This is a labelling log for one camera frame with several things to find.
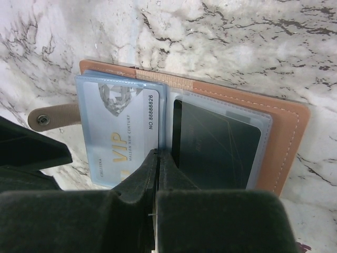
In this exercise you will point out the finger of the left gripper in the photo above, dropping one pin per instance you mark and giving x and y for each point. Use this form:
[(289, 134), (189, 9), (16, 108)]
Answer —
[(24, 154)]

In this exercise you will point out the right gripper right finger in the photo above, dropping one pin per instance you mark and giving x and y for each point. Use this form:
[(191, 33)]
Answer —
[(193, 220)]

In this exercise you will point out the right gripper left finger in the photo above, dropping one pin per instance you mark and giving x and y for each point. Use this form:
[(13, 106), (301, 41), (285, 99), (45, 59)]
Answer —
[(116, 220)]

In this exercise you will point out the black credit card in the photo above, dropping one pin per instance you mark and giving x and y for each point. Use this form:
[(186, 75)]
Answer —
[(213, 150)]

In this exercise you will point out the tan leather card holder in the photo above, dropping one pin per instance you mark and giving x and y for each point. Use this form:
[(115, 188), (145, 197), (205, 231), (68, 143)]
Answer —
[(282, 123)]

